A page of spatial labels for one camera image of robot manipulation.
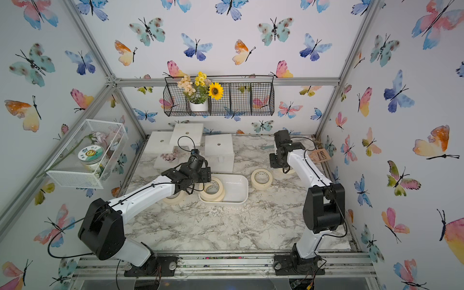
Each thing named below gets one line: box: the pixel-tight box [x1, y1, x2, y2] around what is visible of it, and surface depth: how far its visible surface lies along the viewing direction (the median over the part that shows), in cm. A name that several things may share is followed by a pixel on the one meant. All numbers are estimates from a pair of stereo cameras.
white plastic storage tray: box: [198, 174, 249, 205], surface depth 95 cm
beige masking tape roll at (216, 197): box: [198, 177, 226, 202], surface depth 89 cm
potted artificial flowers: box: [177, 71, 225, 112], surface depth 85 cm
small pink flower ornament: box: [160, 153, 177, 162], surface depth 100 cm
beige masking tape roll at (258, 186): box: [250, 167, 273, 191], surface depth 98 cm
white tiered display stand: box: [143, 123, 236, 173], surface depth 97 cm
